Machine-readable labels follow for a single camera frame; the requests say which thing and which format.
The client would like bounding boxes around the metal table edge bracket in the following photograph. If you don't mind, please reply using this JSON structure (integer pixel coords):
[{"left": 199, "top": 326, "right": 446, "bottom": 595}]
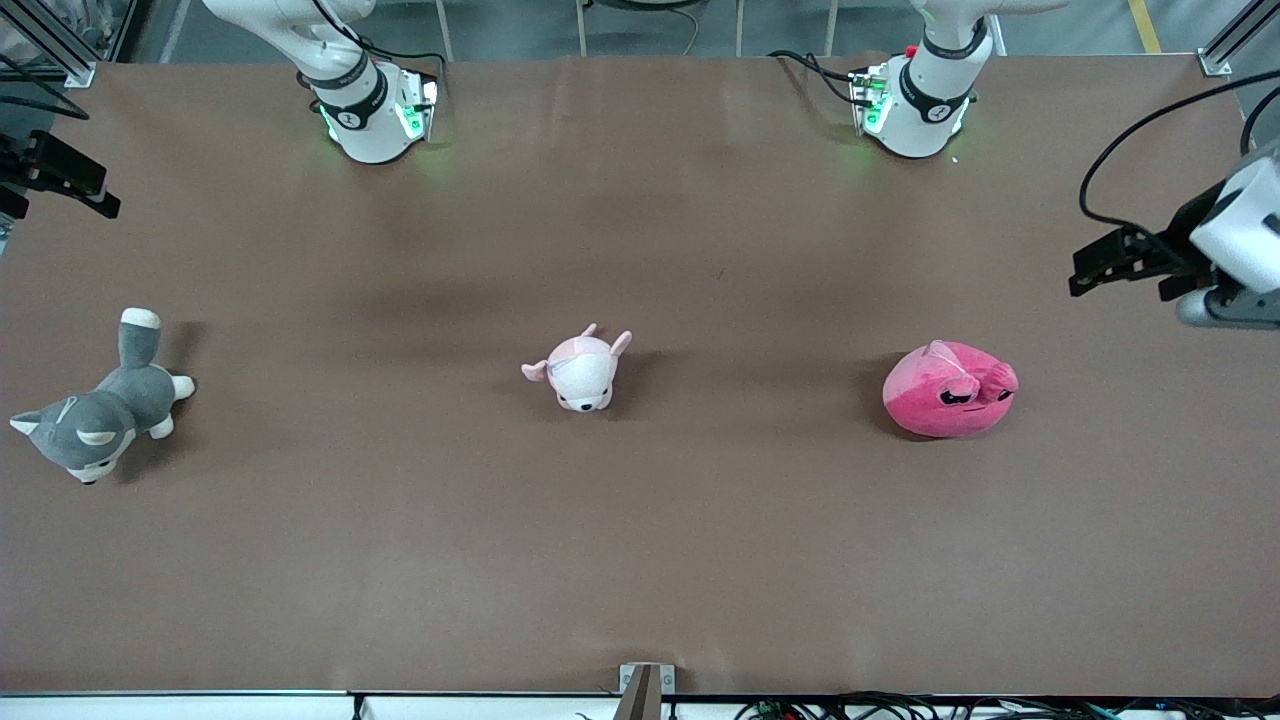
[{"left": 615, "top": 663, "right": 676, "bottom": 720}]

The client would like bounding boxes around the pale pink plush pig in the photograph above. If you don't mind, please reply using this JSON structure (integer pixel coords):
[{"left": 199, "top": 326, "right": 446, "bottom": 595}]
[{"left": 521, "top": 323, "right": 634, "bottom": 413}]

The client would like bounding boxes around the grey white plush husky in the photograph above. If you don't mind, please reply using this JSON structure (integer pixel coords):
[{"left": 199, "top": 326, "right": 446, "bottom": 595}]
[{"left": 10, "top": 307, "right": 196, "bottom": 486}]

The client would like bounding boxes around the aluminium frame profile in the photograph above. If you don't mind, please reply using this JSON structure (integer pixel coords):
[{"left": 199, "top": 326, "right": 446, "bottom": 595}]
[
  {"left": 1198, "top": 0, "right": 1280, "bottom": 78},
  {"left": 0, "top": 0, "right": 97, "bottom": 89}
]

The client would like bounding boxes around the tangled black cable bundle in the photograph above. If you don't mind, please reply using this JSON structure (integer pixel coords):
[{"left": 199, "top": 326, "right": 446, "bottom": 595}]
[{"left": 735, "top": 692, "right": 1280, "bottom": 720}]

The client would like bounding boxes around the hot pink round plush toy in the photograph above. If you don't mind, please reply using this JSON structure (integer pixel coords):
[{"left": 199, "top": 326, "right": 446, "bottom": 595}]
[{"left": 882, "top": 340, "right": 1020, "bottom": 439}]

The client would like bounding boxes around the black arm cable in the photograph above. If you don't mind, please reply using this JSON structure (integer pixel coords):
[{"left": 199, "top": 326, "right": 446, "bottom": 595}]
[
  {"left": 0, "top": 55, "right": 91, "bottom": 121},
  {"left": 1080, "top": 70, "right": 1280, "bottom": 236}
]

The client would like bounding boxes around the black left base cable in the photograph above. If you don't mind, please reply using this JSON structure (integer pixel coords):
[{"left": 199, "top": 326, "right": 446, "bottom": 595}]
[{"left": 768, "top": 50, "right": 873, "bottom": 106}]

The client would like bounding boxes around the black right base cable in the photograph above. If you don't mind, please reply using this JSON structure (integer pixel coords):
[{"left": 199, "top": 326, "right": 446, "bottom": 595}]
[{"left": 310, "top": 0, "right": 447, "bottom": 73}]

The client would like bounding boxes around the black base cable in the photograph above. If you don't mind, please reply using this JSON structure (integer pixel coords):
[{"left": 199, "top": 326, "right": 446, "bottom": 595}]
[
  {"left": 768, "top": 50, "right": 873, "bottom": 106},
  {"left": 310, "top": 0, "right": 447, "bottom": 73}
]

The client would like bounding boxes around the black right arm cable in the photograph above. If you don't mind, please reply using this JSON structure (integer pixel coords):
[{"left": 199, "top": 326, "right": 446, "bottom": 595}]
[{"left": 0, "top": 55, "right": 91, "bottom": 121}]

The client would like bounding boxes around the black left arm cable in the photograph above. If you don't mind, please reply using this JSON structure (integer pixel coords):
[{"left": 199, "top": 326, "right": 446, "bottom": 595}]
[{"left": 1080, "top": 70, "right": 1280, "bottom": 236}]

